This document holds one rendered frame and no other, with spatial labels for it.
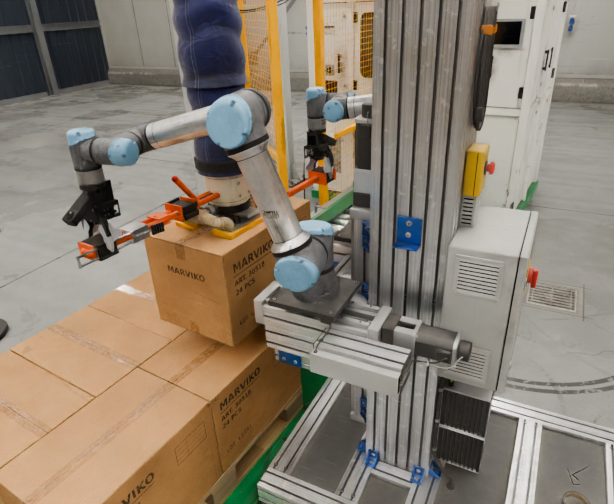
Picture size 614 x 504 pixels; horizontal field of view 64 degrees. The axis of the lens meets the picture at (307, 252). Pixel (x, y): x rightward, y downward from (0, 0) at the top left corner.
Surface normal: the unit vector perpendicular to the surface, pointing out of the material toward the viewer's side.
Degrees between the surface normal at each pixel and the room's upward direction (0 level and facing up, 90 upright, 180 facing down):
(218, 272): 90
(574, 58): 90
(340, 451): 0
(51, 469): 0
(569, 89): 90
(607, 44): 90
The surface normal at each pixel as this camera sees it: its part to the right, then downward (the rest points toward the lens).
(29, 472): -0.04, -0.89
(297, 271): -0.22, 0.56
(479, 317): -0.45, 0.43
